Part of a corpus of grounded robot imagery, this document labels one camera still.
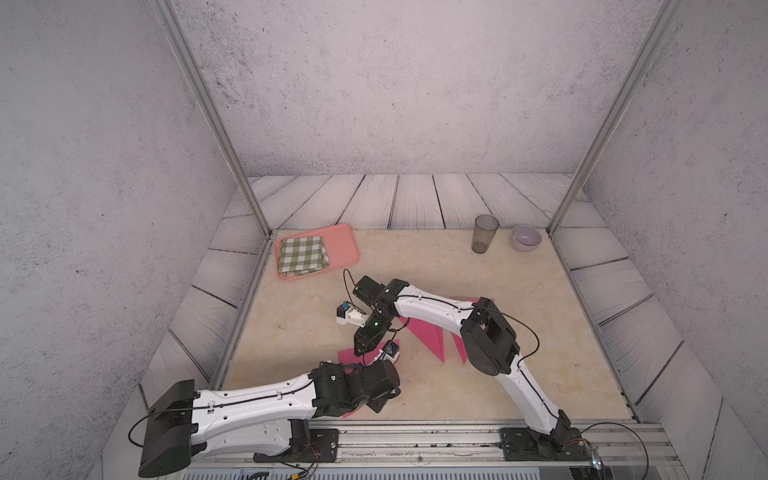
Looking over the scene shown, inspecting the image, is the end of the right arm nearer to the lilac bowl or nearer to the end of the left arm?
the end of the left arm

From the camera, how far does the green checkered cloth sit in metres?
1.10

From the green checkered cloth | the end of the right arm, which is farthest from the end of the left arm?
the green checkered cloth

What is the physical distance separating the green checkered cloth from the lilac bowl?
2.34ft

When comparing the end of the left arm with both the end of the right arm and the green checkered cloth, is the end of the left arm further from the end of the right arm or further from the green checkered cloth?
the green checkered cloth

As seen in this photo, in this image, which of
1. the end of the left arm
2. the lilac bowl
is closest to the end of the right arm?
the end of the left arm

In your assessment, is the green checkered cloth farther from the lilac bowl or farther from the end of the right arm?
the lilac bowl

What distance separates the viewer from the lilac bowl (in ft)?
3.71

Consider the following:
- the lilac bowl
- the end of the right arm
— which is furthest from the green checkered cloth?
the lilac bowl
